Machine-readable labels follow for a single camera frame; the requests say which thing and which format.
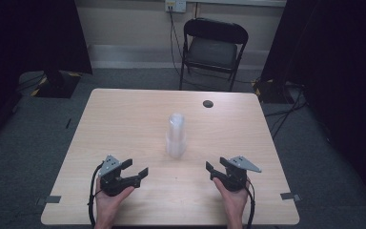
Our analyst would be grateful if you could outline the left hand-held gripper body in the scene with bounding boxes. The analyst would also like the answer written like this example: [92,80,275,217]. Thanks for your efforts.
[98,155,132,198]

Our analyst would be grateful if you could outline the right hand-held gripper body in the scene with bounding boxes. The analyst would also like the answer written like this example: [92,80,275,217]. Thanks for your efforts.
[217,155,262,193]

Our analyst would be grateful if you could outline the stack of clear plastic cups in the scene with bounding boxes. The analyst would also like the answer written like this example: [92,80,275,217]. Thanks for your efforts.
[165,112,187,159]

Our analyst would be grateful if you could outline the person's left hand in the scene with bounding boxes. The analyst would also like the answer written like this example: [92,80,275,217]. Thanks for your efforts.
[94,177,135,223]

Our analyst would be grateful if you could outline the person's right hand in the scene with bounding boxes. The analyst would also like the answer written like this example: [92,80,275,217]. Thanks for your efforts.
[213,177,251,220]

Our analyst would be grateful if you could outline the grey tape strip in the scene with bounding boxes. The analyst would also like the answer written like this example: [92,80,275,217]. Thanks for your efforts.
[279,192,302,202]
[36,195,62,206]

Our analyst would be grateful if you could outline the black stand base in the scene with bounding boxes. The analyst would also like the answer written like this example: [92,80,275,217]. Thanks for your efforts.
[30,70,82,99]
[252,77,295,104]

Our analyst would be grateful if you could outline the black folding chair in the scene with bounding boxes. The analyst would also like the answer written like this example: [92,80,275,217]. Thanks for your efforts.
[179,17,250,93]

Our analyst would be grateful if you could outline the dark curtain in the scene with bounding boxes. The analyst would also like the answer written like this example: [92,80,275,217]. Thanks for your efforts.
[0,0,93,151]
[260,0,366,211]

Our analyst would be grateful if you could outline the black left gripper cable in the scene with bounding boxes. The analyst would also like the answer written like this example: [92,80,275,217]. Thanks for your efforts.
[88,162,105,229]

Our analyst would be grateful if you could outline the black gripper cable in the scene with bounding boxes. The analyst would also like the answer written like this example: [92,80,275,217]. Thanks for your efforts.
[88,162,105,229]
[244,179,256,229]

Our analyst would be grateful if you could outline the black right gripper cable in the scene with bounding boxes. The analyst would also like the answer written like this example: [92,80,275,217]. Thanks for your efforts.
[244,179,256,229]

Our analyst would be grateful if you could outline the black floor cables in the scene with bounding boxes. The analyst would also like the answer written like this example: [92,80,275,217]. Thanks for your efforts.
[263,82,309,141]

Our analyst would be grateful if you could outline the white wall socket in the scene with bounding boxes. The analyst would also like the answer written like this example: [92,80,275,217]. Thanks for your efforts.
[165,0,187,13]

